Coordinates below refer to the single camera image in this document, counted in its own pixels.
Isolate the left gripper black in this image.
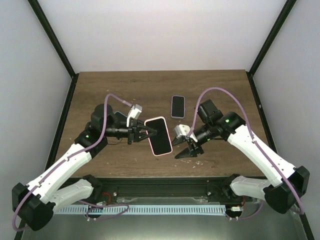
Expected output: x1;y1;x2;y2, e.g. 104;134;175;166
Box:
103;119;158;145

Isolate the pink phone case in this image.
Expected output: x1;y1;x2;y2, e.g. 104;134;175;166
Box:
144;116;173;157

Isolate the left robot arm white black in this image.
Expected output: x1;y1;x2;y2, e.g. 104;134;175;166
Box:
12;103;158;231

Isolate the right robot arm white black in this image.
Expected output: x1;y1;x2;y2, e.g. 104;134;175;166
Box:
172;100;310;214

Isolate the phone in blue case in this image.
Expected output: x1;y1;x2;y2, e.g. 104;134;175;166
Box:
114;111;127;122

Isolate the clear acrylic sheet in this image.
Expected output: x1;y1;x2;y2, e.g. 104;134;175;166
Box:
21;205;315;240

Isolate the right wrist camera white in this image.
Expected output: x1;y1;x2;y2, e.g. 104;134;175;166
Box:
174;124;198;143

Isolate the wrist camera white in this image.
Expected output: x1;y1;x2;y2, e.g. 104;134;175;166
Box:
126;104;143;127
174;124;198;143

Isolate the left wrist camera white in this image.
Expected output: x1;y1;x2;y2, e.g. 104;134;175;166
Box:
126;104;143;127

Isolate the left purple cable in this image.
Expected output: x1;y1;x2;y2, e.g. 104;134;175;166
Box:
12;93;136;231

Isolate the purple cable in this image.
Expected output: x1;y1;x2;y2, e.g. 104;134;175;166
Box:
191;87;306;221
12;93;136;231

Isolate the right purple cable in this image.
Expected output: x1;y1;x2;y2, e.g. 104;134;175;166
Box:
191;87;306;221

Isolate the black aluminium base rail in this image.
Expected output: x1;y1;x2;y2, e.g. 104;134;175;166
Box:
89;176;253;204

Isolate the light blue slotted cable duct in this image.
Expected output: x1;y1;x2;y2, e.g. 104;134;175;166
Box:
57;204;226;216

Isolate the left black frame post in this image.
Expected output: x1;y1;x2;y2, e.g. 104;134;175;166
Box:
26;0;76;78

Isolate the black frame post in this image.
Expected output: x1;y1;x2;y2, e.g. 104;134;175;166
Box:
26;0;76;78
246;0;297;76

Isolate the right black frame post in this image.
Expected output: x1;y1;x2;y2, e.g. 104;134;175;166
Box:
246;0;297;76

